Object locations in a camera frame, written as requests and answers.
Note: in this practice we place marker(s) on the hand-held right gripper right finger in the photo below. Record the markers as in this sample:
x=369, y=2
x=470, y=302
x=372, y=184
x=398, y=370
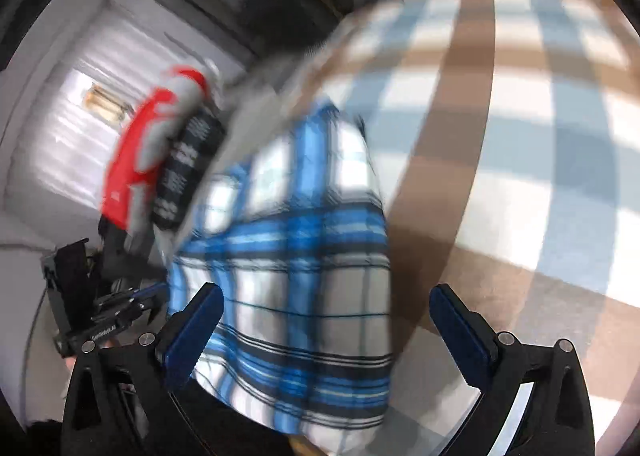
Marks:
x=460, y=336

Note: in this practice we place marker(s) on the blue plaid shirt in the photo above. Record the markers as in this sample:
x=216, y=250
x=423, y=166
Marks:
x=300, y=261

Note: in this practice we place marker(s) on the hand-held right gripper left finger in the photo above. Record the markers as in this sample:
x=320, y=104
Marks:
x=195, y=331

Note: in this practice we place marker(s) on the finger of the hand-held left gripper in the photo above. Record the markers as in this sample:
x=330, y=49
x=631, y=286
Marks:
x=150, y=297

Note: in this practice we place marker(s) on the checked bed sheet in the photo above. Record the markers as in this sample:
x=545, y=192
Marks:
x=500, y=135

